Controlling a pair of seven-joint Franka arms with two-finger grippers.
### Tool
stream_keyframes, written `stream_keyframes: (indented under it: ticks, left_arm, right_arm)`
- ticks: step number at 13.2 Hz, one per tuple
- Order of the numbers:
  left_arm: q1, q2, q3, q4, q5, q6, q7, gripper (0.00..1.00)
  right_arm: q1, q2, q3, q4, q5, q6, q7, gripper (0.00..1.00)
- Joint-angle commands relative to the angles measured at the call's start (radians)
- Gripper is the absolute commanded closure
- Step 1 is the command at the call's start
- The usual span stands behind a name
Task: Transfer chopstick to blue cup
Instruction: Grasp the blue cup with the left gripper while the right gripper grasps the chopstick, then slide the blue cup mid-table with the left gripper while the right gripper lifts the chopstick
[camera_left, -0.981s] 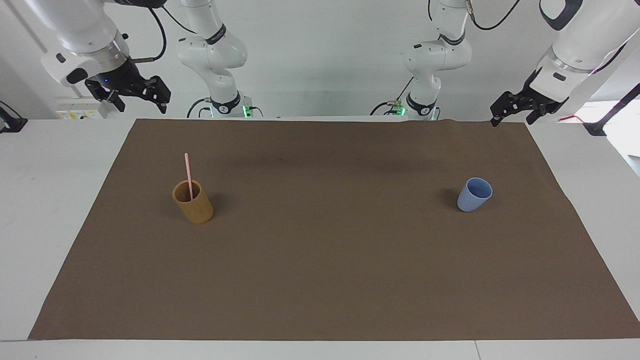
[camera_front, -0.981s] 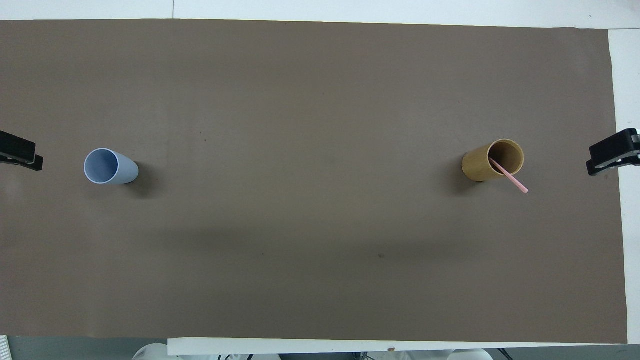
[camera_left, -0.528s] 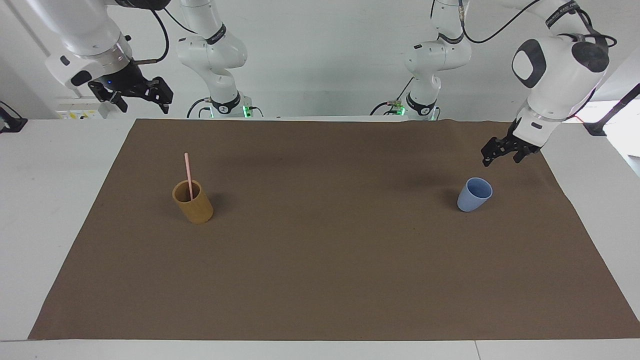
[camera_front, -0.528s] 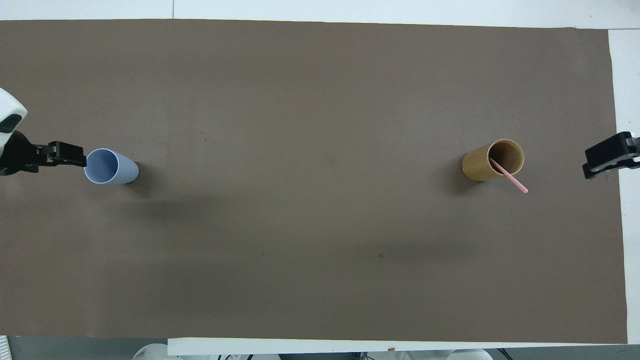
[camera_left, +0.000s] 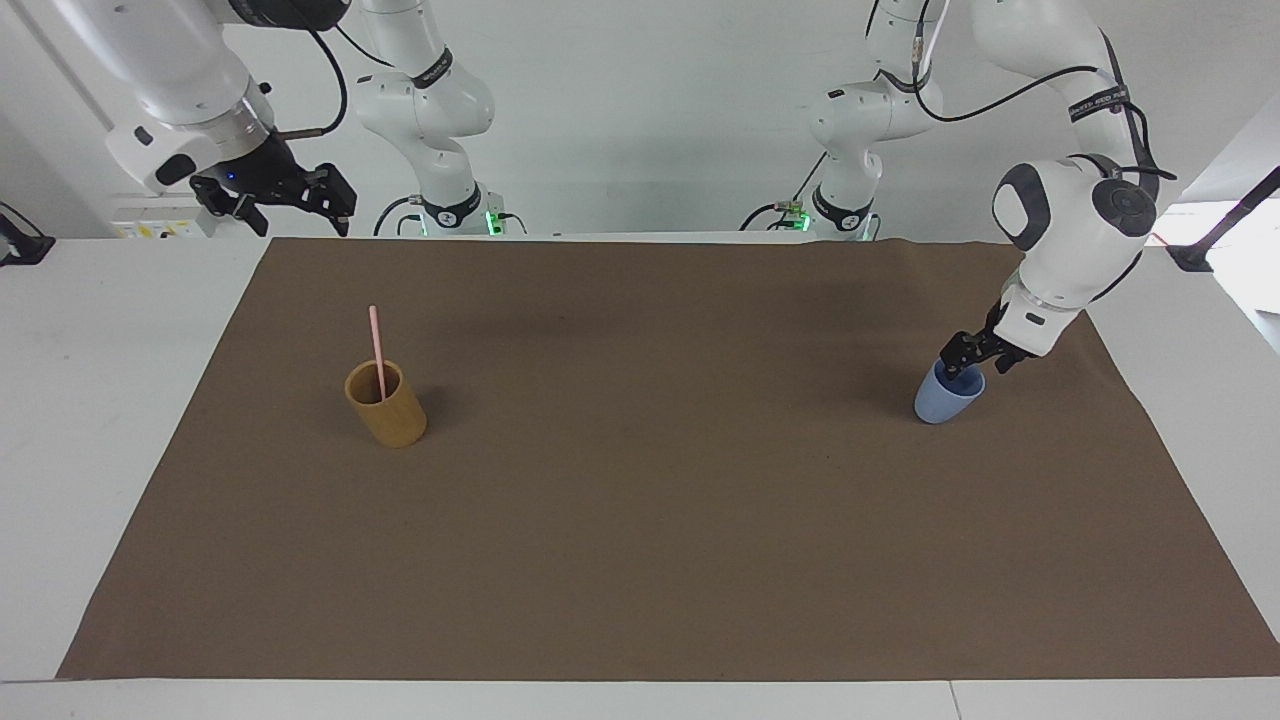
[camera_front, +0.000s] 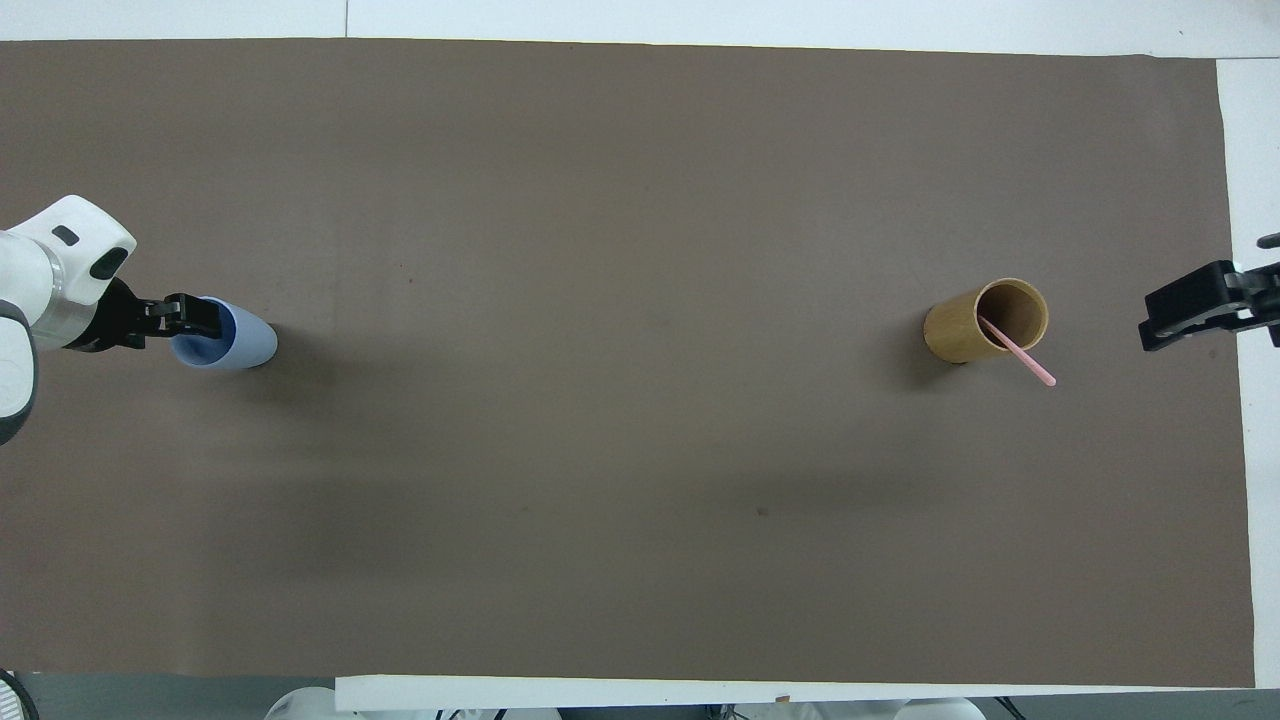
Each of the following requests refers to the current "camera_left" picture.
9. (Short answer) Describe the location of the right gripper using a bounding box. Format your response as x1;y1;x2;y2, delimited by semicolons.
189;128;359;239

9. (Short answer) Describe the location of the black stand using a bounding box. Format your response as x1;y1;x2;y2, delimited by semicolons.
1164;164;1280;274
0;200;57;268

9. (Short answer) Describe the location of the black cable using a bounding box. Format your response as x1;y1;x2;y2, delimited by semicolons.
333;22;398;71
372;194;428;239
272;20;350;142
739;148;833;234
866;0;1179;187

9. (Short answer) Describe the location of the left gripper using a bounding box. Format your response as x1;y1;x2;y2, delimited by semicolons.
937;300;1038;382

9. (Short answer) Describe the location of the pink straw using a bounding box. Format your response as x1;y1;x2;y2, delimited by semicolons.
367;304;390;402

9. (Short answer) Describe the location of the bamboo cup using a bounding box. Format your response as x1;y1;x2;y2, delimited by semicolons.
344;359;429;450

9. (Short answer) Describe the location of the blue cup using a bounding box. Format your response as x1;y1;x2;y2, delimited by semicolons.
913;359;987;426

